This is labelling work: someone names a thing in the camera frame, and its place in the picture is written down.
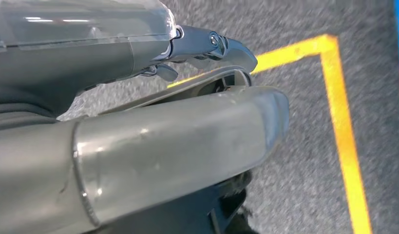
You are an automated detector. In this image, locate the yellow floor tape square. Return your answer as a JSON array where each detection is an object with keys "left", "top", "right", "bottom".
[{"left": 167, "top": 34, "right": 374, "bottom": 234}]

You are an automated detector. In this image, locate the black robot foot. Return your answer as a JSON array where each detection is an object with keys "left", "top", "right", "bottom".
[{"left": 86, "top": 170, "right": 260, "bottom": 234}]

